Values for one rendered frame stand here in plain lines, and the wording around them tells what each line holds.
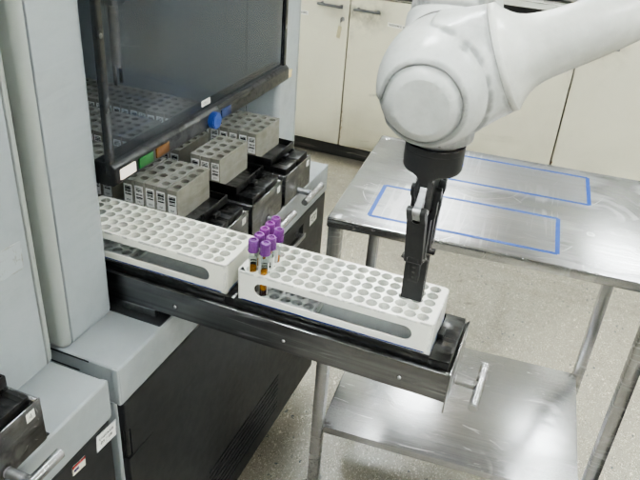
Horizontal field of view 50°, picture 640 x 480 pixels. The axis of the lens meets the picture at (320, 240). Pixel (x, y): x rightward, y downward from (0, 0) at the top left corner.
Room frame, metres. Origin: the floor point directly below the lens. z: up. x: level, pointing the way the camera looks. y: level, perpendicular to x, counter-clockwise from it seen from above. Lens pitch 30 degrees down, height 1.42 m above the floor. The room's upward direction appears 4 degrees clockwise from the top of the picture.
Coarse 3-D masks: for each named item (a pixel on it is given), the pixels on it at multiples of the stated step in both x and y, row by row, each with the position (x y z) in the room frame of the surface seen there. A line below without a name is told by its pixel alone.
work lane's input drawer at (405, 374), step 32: (128, 288) 0.88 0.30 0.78; (160, 288) 0.86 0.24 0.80; (192, 288) 0.86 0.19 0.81; (192, 320) 0.84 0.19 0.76; (224, 320) 0.83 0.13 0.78; (256, 320) 0.81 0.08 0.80; (288, 320) 0.80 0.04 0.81; (448, 320) 0.82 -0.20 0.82; (320, 352) 0.77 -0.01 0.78; (352, 352) 0.76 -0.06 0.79; (384, 352) 0.75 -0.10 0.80; (416, 352) 0.74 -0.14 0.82; (448, 352) 0.74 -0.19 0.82; (416, 384) 0.72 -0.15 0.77; (448, 384) 0.71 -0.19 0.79; (480, 384) 0.76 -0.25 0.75
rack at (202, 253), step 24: (120, 216) 0.97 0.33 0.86; (144, 216) 0.98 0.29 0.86; (168, 216) 0.98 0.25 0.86; (120, 240) 0.91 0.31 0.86; (144, 240) 0.91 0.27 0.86; (168, 240) 0.91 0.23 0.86; (192, 240) 0.91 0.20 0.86; (216, 240) 0.92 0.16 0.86; (240, 240) 0.92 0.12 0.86; (144, 264) 0.89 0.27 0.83; (168, 264) 0.93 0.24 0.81; (192, 264) 0.86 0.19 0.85; (216, 264) 0.85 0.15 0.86; (240, 264) 0.89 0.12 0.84; (216, 288) 0.85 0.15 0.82
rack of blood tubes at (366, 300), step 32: (288, 256) 0.89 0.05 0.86; (320, 256) 0.90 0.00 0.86; (256, 288) 0.85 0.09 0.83; (288, 288) 0.81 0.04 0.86; (320, 288) 0.81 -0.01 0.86; (352, 288) 0.82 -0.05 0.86; (384, 288) 0.82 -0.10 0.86; (320, 320) 0.79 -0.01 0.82; (352, 320) 0.81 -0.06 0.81; (384, 320) 0.82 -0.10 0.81; (416, 320) 0.75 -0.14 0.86
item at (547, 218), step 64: (384, 192) 1.23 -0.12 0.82; (448, 192) 1.25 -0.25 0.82; (512, 192) 1.27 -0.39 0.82; (576, 192) 1.30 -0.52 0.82; (512, 256) 1.02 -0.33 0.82; (576, 256) 1.03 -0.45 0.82; (320, 384) 1.10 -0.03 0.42; (384, 384) 1.27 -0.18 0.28; (512, 384) 1.31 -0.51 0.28; (576, 384) 1.36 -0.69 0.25; (320, 448) 1.11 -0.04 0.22; (384, 448) 1.08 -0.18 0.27; (448, 448) 1.08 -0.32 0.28; (512, 448) 1.10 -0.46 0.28; (576, 448) 1.11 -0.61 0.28
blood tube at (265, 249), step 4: (264, 240) 0.84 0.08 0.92; (264, 244) 0.83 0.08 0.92; (268, 244) 0.83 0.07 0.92; (260, 248) 0.83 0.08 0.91; (264, 248) 0.82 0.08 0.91; (268, 248) 0.83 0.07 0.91; (260, 252) 0.83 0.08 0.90; (264, 252) 0.82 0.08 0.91; (268, 252) 0.83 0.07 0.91; (264, 256) 0.82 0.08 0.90; (268, 256) 0.83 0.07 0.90; (264, 260) 0.83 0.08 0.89; (268, 260) 0.83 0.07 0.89; (260, 264) 0.83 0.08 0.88; (264, 264) 0.83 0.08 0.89; (268, 264) 0.83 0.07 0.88; (260, 268) 0.83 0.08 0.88; (264, 268) 0.83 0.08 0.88; (268, 268) 0.83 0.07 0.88; (260, 272) 0.83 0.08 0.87; (264, 272) 0.83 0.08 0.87; (268, 272) 0.83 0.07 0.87; (260, 288) 0.83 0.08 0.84; (264, 288) 0.83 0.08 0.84; (260, 292) 0.83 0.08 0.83; (264, 292) 0.83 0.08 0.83
